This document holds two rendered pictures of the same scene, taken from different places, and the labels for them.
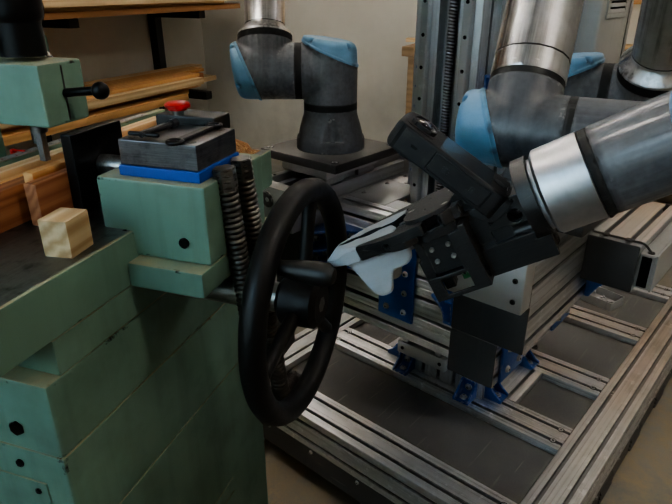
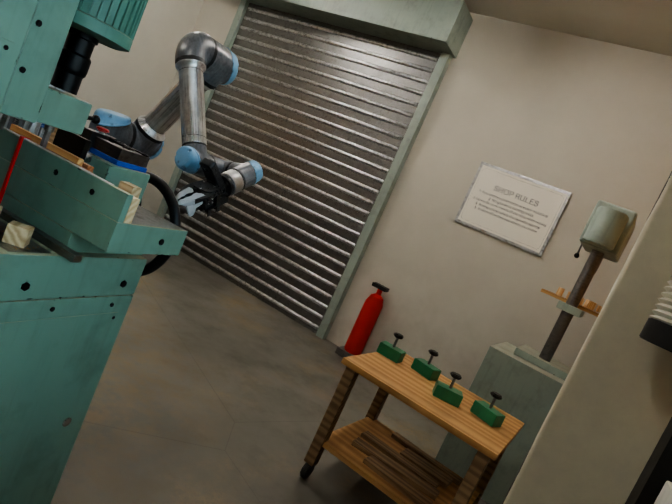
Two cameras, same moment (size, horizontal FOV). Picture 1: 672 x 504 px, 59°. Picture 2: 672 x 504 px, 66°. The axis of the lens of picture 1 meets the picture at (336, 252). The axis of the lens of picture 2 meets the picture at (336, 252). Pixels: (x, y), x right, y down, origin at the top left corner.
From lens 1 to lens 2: 141 cm
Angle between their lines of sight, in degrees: 87
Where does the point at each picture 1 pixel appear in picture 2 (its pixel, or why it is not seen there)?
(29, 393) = (140, 263)
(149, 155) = (131, 158)
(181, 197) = (141, 178)
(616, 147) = (247, 176)
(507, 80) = (200, 146)
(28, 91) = (81, 115)
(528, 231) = (224, 195)
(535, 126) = not seen: hidden behind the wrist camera
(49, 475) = (122, 306)
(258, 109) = not seen: outside the picture
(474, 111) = (195, 155)
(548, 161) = (235, 177)
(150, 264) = not seen: hidden behind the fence
